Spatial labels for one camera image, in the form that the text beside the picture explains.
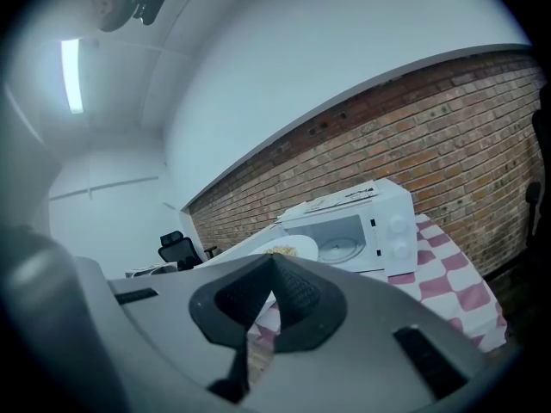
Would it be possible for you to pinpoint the white flat box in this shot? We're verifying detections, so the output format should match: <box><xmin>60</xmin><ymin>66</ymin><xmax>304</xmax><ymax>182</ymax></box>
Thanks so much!
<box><xmin>277</xmin><ymin>206</ymin><xmax>312</xmax><ymax>224</ymax></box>

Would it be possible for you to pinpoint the person's head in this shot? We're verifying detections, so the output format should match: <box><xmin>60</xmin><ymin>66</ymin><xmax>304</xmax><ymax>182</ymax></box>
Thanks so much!
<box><xmin>89</xmin><ymin>0</ymin><xmax>144</xmax><ymax>34</ymax></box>

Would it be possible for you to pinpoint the white plate of yellow food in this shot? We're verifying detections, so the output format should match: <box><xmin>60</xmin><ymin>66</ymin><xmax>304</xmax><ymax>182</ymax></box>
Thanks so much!
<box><xmin>249</xmin><ymin>234</ymin><xmax>320</xmax><ymax>262</ymax></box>

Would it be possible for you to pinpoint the black padded office chair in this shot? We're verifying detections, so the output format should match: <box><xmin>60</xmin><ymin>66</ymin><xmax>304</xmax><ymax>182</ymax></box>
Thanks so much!
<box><xmin>523</xmin><ymin>100</ymin><xmax>551</xmax><ymax>256</ymax></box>

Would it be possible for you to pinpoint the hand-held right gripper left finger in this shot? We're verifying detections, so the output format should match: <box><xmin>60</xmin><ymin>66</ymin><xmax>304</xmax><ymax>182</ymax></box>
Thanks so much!
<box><xmin>75</xmin><ymin>255</ymin><xmax>276</xmax><ymax>413</ymax></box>

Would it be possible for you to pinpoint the pink white checkered tablecloth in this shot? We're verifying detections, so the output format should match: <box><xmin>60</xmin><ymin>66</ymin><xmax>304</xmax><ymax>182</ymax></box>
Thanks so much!
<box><xmin>252</xmin><ymin>213</ymin><xmax>510</xmax><ymax>354</ymax></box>

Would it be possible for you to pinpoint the black head-mounted camera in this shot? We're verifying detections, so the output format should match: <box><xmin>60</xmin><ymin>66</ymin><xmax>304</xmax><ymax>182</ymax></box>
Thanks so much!
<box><xmin>132</xmin><ymin>0</ymin><xmax>170</xmax><ymax>27</ymax></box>

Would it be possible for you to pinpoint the white microwave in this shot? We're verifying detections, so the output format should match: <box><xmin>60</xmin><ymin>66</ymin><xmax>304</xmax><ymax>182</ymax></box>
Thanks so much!
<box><xmin>193</xmin><ymin>177</ymin><xmax>419</xmax><ymax>278</ymax></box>

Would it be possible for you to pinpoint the ceiling strip light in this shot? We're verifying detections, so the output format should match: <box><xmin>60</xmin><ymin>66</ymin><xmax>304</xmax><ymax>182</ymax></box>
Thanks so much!
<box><xmin>59</xmin><ymin>38</ymin><xmax>85</xmax><ymax>115</ymax></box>

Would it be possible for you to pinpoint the black mesh office chair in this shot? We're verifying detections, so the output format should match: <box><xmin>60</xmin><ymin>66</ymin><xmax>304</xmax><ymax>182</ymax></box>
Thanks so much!
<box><xmin>157</xmin><ymin>230</ymin><xmax>219</xmax><ymax>272</ymax></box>

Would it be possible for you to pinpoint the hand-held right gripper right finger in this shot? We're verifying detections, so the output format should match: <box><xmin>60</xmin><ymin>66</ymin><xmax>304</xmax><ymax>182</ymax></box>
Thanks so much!
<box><xmin>251</xmin><ymin>255</ymin><xmax>517</xmax><ymax>413</ymax></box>

